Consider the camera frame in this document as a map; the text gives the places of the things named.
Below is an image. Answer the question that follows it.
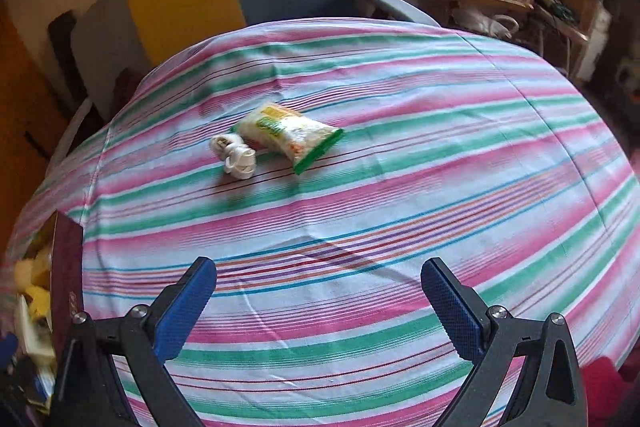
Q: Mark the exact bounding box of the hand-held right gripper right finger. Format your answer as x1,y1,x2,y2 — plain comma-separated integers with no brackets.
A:
421,258,588,427

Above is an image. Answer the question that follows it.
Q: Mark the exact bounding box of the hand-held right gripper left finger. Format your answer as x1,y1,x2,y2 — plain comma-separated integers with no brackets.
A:
50,257,217,427

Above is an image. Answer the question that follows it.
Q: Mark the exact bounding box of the dark red gold-lined box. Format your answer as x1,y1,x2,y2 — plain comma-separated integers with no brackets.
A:
0,209,85,427

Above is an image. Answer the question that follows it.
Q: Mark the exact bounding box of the white cable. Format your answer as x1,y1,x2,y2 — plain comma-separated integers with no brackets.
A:
209,132,258,181

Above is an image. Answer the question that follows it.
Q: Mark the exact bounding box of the green edged snack packet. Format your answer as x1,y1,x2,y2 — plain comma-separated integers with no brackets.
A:
234,102,344,176

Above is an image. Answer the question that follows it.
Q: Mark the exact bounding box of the striped bedsheet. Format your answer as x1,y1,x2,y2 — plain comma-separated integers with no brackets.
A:
5,18,640,427

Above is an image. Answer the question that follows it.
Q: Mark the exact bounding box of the brown pillow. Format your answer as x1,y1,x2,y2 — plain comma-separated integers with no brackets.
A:
114,68,147,108

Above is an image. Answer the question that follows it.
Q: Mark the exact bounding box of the wooden wardrobe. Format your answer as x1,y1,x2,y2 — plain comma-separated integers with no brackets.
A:
0,2,72,220

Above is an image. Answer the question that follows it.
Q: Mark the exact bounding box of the white jug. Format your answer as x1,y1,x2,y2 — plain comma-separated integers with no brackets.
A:
451,6,522,40

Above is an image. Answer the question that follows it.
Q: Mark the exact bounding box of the wooden side table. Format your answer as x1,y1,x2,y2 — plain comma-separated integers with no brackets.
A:
534,0,612,78

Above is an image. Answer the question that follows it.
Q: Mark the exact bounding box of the white bed rail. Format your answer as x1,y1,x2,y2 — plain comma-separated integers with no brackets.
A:
49,98,94,164

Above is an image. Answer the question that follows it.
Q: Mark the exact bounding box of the grey bed rail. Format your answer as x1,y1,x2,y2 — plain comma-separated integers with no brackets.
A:
349,0,442,28

